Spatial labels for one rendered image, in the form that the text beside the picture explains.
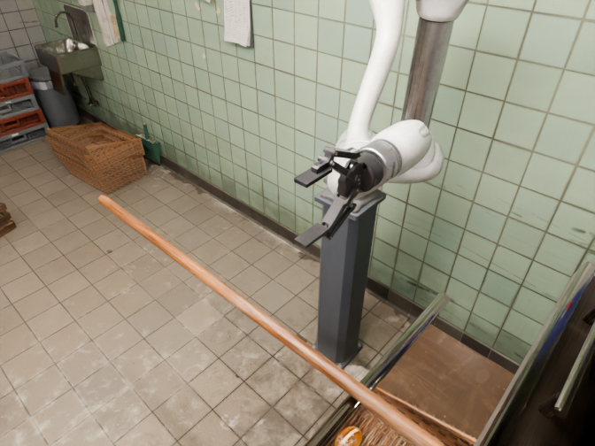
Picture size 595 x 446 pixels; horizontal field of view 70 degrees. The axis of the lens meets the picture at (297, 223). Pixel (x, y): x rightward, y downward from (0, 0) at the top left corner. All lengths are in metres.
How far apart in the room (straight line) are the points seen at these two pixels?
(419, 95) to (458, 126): 0.49
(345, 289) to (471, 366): 0.57
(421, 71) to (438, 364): 1.02
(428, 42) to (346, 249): 0.81
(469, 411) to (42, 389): 1.97
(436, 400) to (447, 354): 0.20
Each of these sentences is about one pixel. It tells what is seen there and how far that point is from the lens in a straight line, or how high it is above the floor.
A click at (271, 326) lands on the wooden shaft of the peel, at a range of 0.95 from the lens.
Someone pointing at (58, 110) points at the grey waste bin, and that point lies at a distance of 5.01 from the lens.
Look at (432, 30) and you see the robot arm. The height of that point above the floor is 1.63.
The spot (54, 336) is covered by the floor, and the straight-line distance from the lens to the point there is 2.79.
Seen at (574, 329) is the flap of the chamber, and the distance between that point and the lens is 0.80.
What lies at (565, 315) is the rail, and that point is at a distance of 0.78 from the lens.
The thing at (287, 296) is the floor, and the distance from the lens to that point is 2.63.
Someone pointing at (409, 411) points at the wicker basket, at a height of 0.74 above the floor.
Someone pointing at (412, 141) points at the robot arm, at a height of 1.53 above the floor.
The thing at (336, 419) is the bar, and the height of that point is 1.17.
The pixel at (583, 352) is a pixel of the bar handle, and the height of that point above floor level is 1.47.
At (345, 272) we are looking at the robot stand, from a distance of 1.81.
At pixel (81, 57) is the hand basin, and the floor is 0.82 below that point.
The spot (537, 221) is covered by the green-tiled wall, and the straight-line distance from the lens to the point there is 1.97.
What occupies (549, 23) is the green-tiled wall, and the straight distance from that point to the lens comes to 1.73.
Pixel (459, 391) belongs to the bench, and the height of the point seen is 0.58.
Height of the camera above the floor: 1.95
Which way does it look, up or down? 38 degrees down
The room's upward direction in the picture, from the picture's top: straight up
